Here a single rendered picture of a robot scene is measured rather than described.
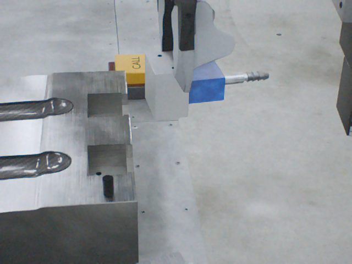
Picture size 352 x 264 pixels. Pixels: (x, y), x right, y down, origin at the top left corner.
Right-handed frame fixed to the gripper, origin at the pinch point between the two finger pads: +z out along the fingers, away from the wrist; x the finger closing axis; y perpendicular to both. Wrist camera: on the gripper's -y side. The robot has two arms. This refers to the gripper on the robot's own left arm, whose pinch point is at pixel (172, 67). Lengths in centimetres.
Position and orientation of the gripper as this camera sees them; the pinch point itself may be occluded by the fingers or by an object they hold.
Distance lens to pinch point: 71.7
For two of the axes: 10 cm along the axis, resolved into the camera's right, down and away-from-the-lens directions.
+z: -0.1, 8.5, 5.3
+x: -2.4, -5.2, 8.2
